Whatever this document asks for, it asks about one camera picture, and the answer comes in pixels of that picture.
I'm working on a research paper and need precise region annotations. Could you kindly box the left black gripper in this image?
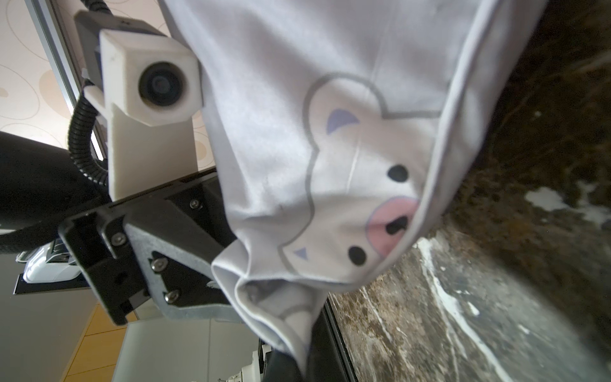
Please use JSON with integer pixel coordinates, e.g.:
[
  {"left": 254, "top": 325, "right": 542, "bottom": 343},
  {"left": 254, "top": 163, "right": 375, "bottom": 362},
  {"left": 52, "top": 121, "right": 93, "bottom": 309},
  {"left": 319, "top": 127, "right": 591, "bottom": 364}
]
[{"left": 59, "top": 169, "right": 239, "bottom": 326}]

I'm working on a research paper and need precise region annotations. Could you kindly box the grey bear print pillow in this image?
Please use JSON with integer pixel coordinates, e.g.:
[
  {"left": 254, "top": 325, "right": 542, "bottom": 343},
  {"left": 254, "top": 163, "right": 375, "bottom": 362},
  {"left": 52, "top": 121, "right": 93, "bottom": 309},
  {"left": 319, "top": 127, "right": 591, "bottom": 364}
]
[{"left": 160, "top": 1, "right": 547, "bottom": 373}]

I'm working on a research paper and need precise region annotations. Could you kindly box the left diagonal aluminium bar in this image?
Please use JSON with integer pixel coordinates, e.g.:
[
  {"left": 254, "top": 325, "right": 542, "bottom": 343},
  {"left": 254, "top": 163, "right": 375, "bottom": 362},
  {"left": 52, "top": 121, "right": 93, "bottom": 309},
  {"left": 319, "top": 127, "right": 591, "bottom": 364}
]
[{"left": 23, "top": 0, "right": 108, "bottom": 161}]

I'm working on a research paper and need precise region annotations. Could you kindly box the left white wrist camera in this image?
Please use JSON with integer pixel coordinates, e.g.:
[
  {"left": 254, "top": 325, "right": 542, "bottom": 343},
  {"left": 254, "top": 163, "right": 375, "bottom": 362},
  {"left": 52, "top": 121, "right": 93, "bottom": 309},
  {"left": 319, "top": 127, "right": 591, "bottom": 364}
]
[{"left": 74, "top": 11, "right": 203, "bottom": 201}]

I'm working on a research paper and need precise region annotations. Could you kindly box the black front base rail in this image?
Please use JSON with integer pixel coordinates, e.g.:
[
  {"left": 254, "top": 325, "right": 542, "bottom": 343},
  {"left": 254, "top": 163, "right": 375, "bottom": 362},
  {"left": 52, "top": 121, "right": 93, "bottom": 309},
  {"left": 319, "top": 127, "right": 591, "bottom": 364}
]
[{"left": 258, "top": 301, "right": 358, "bottom": 382}]

